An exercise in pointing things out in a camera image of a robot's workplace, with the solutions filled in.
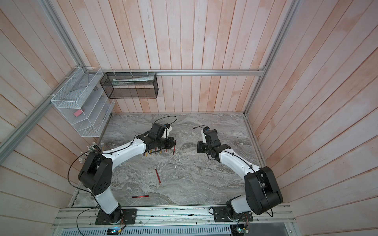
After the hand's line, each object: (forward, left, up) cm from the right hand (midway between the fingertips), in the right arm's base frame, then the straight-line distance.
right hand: (198, 144), depth 90 cm
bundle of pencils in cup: (-9, +60, +8) cm, 61 cm away
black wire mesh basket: (+38, +48, +17) cm, 64 cm away
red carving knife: (0, +21, -9) cm, 23 cm away
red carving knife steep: (-4, +15, 0) cm, 15 cm away
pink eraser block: (+7, +69, +20) cm, 72 cm away
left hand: (-1, +14, +1) cm, 14 cm away
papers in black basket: (+30, +49, +26) cm, 63 cm away
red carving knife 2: (-17, +25, -10) cm, 31 cm away
